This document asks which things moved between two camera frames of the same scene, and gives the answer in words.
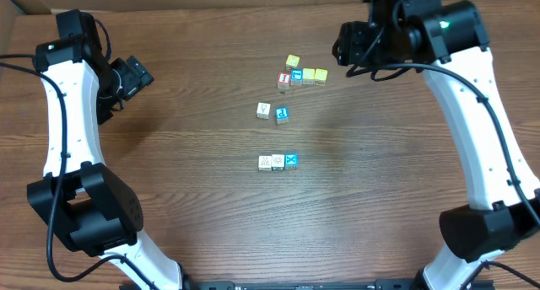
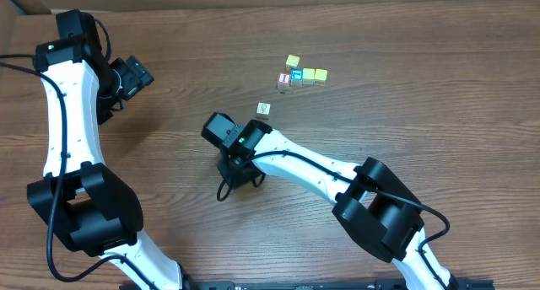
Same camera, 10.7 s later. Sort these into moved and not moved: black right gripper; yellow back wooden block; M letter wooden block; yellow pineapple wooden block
Moved: black right gripper
Not moved: yellow back wooden block; M letter wooden block; yellow pineapple wooden block
